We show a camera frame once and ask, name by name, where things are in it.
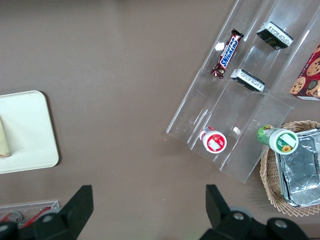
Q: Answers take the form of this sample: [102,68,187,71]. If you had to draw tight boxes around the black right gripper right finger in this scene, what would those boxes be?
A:
[199,184,269,240]

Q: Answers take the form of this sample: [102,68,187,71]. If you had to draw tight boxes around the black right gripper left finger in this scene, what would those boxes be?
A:
[32,184,94,240]

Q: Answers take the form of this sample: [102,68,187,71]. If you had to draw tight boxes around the plastic-wrapped sandwich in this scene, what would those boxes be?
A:
[0,115,12,159]

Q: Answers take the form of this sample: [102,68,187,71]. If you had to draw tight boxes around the wicker basket holding foil container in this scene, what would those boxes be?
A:
[259,120,320,218]

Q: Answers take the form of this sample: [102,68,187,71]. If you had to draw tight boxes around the cream plastic tray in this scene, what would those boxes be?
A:
[0,90,60,175]

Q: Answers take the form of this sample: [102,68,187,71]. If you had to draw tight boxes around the red wrapped item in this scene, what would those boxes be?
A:
[22,205,53,225]

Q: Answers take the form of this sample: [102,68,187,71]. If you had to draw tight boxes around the small clear acrylic box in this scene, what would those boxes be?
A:
[0,199,61,227]

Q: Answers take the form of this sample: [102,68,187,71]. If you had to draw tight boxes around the red-lidded small bottle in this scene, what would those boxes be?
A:
[199,126,228,154]

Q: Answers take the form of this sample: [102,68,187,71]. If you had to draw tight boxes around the aluminium foil container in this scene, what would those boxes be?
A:
[274,128,320,208]

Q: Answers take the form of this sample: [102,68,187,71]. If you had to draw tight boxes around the green-lidded small bottle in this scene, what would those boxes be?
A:
[256,124,300,156]

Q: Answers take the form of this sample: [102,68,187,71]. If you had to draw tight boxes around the clear acrylic display rack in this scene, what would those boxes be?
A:
[165,0,320,185]

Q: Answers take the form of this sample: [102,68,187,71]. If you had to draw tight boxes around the black box with white label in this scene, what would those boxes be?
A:
[230,68,266,93]
[256,21,295,51]

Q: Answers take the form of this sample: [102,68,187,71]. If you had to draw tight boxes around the Snickers chocolate bar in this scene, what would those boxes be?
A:
[209,28,245,79]

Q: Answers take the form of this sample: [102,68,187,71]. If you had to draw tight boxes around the red chocolate chip cookie box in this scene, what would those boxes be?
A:
[289,43,320,102]

